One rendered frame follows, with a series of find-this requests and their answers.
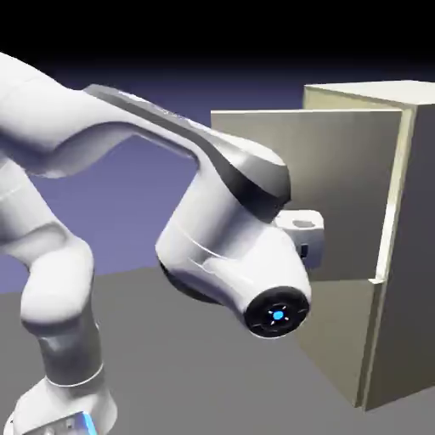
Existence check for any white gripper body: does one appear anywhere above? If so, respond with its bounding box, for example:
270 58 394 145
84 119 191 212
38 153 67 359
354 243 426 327
274 209 325 270

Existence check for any beige cabinet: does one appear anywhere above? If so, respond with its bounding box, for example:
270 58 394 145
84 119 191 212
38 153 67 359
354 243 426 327
302 80 435 413

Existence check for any beige cabinet door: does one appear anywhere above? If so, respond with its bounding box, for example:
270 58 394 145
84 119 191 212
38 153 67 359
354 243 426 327
294 277 382 410
210 109 404 284

